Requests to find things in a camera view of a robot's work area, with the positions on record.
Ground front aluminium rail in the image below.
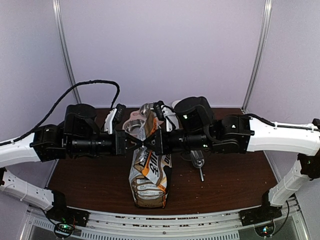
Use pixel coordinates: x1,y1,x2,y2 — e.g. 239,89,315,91
24,197,308,240

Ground rear steel feeder bowl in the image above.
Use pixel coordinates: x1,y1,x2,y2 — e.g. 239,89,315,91
139,102,154,117

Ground metal food scoop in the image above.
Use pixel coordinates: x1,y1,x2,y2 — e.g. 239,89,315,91
190,150,205,182

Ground left aluminium frame post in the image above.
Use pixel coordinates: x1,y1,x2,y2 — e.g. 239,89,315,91
51,0,84,105

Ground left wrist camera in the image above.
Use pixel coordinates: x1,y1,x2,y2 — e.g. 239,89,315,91
103,103,127,135

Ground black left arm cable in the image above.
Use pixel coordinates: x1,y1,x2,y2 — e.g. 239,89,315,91
0,79,121,148

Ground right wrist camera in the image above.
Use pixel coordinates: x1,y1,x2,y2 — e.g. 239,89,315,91
153,100,179,132

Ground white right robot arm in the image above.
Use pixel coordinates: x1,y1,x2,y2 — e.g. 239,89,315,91
143,96,320,221

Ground steel feeder bowl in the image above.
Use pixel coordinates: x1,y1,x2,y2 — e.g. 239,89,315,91
124,119,145,135
139,102,154,117

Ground right aluminium frame post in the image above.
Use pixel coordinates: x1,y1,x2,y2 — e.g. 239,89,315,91
241,0,273,113

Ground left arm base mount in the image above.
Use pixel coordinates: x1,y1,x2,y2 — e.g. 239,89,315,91
44,207,90,239

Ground front steel feeder bowl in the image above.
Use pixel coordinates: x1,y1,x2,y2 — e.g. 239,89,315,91
124,119,145,135

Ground pink double pet feeder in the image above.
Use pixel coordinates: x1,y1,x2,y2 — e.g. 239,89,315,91
122,110,149,137

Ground white floral ceramic bowl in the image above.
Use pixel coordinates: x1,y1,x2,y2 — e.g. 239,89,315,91
171,100,181,108

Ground aluminium frame post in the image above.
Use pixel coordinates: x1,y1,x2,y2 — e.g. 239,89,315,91
241,0,273,113
51,0,84,105

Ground pet food bag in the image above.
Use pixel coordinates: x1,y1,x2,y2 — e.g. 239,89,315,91
128,109,174,209

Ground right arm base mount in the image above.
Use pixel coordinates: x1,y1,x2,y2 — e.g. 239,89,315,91
239,205,282,238

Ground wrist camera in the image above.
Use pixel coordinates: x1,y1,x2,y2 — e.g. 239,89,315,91
153,100,179,132
103,103,127,135

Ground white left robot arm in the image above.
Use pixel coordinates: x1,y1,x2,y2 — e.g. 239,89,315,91
0,103,143,222

